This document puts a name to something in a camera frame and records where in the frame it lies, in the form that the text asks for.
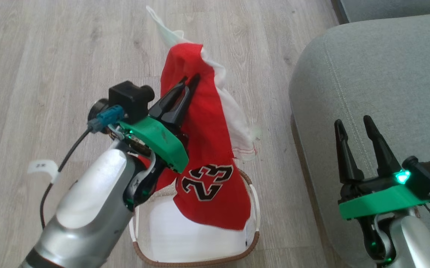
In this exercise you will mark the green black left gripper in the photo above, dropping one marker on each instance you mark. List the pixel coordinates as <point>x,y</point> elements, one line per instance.
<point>159,141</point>

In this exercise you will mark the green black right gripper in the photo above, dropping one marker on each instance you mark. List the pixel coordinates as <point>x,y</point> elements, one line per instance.
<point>382,201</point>

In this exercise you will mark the red jersey with number 23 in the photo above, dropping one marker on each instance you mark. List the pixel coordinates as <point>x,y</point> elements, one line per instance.
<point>207,149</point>

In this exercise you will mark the white garment with red stitching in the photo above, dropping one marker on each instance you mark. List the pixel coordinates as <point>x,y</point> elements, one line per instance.
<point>237,123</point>

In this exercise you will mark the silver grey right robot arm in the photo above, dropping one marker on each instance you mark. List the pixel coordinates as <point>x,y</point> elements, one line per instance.
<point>416,242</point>

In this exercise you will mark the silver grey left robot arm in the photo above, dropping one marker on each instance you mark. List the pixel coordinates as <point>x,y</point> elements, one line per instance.
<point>88,201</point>

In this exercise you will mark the white laundry basket brown rim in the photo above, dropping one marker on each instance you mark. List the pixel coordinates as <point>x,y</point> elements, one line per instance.
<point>185,242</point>

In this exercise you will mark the grey fabric sofa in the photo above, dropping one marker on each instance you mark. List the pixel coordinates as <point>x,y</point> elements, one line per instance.
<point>379,82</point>

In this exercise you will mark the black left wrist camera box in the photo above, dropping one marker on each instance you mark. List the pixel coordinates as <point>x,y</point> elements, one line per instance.
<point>131,98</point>

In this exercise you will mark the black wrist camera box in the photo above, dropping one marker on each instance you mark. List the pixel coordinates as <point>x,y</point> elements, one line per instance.
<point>429,176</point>
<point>131,98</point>

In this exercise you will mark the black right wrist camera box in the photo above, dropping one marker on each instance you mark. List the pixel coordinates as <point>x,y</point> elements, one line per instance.
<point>429,176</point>

